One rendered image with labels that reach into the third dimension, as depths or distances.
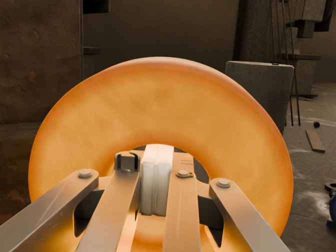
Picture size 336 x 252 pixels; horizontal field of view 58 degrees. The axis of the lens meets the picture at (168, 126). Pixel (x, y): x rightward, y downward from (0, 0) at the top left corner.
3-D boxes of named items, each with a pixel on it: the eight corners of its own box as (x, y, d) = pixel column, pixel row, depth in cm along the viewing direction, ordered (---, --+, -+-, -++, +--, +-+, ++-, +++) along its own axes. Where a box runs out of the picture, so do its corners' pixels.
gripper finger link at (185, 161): (168, 196, 13) (237, 201, 13) (172, 151, 18) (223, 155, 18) (166, 225, 14) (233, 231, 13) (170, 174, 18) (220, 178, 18)
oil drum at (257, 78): (203, 150, 299) (212, 58, 276) (245, 143, 331) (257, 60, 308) (248, 173, 251) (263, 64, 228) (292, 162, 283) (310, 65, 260)
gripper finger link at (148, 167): (153, 217, 15) (138, 216, 15) (162, 160, 22) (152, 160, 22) (156, 163, 14) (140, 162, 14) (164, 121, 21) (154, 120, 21)
